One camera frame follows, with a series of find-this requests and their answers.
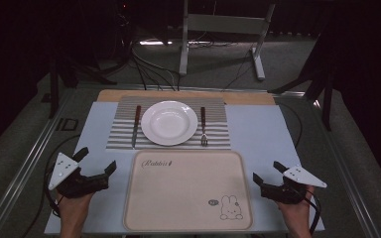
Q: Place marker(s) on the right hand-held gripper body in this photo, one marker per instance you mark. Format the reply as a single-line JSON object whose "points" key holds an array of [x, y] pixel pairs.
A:
{"points": [[286, 193]]}

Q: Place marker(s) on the person's left hand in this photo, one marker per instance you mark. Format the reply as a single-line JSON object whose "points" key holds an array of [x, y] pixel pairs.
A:
{"points": [[74, 206]]}

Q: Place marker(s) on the beige tray with rabbit print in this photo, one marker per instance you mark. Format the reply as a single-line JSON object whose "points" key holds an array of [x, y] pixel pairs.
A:
{"points": [[185, 191]]}

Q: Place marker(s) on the wooden board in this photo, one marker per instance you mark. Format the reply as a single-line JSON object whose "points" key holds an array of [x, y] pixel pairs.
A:
{"points": [[244, 98]]}

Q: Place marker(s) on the person's right hand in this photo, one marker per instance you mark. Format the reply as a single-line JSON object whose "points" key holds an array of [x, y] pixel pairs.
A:
{"points": [[296, 211]]}

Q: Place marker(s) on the white plate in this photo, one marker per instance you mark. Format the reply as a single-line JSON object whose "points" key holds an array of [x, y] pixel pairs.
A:
{"points": [[169, 123]]}

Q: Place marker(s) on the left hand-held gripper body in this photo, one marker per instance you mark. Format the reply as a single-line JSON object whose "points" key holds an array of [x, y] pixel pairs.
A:
{"points": [[76, 185]]}

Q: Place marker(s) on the black stand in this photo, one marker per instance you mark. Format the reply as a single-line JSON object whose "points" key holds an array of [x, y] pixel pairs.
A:
{"points": [[326, 105], [53, 92]]}

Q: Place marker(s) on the grey striped placemat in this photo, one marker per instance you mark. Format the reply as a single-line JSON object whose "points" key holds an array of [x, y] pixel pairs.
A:
{"points": [[218, 112]]}

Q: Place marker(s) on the grey metal stand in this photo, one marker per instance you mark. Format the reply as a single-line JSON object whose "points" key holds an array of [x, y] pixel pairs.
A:
{"points": [[223, 23]]}

